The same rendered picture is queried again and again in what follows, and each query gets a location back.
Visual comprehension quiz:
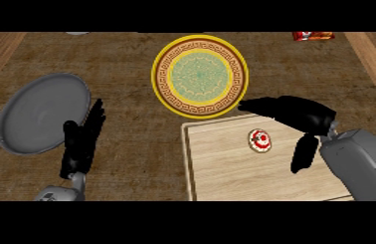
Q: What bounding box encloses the yellow patterned plate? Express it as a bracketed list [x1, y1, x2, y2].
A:
[151, 34, 250, 120]

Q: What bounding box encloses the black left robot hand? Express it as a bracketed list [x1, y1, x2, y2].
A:
[59, 98, 108, 180]

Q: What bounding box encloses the grey round plate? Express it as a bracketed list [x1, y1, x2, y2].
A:
[0, 72, 93, 156]

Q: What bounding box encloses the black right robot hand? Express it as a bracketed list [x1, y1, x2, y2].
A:
[236, 95, 338, 174]

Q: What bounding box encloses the pale wooden tray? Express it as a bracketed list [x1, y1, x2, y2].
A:
[182, 113, 356, 202]

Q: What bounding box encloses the red box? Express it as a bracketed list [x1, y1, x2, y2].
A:
[292, 31, 337, 42]

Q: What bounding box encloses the red and white cupcake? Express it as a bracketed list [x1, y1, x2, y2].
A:
[247, 127, 273, 154]

